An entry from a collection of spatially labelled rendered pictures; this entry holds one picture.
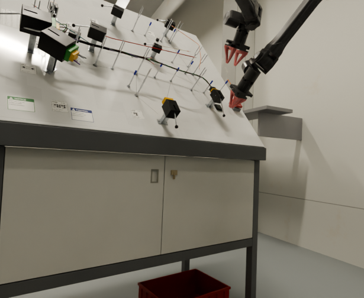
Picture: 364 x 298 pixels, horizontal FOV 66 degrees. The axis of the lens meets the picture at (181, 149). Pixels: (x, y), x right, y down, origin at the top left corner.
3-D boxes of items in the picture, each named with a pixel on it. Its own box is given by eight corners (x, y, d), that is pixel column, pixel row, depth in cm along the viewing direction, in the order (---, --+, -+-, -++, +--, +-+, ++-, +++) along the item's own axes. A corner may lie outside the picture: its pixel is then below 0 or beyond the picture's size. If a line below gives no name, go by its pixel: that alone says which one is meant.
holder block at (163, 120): (164, 138, 109) (176, 121, 103) (155, 116, 115) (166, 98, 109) (173, 139, 111) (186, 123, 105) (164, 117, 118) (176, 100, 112)
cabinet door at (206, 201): (253, 237, 143) (255, 160, 145) (162, 255, 111) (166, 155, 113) (249, 236, 145) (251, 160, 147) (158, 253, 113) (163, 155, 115)
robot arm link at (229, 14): (258, 26, 118) (261, 7, 119) (235, 17, 114) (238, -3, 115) (243, 38, 129) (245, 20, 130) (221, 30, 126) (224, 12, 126)
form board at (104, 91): (-10, 123, 78) (-10, 119, 77) (-2, -36, 132) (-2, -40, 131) (262, 149, 147) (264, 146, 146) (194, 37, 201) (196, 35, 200)
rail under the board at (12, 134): (266, 160, 145) (266, 148, 145) (-12, 144, 76) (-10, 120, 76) (257, 160, 149) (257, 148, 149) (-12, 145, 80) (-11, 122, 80)
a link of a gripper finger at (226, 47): (218, 60, 132) (225, 40, 129) (229, 64, 136) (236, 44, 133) (228, 64, 127) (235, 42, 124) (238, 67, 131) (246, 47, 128)
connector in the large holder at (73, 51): (71, 54, 98) (74, 44, 96) (79, 58, 99) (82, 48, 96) (63, 59, 94) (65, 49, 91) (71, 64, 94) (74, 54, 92)
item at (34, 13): (-12, 33, 97) (-9, -7, 88) (43, 47, 107) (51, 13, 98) (-14, 44, 94) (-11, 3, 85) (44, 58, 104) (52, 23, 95)
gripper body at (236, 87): (228, 87, 126) (237, 73, 123) (243, 90, 132) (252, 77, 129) (235, 95, 122) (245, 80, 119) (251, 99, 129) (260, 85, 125)
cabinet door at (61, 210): (160, 255, 111) (165, 155, 113) (-5, 285, 79) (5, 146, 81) (158, 253, 113) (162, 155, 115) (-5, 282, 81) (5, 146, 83)
